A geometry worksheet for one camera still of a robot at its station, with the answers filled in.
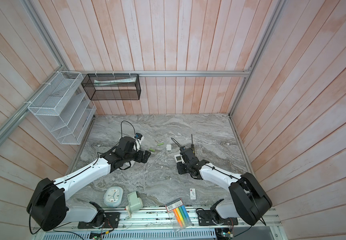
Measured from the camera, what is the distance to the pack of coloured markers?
0.73 m

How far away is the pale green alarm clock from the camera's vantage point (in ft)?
2.56

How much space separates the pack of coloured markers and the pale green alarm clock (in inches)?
10.1
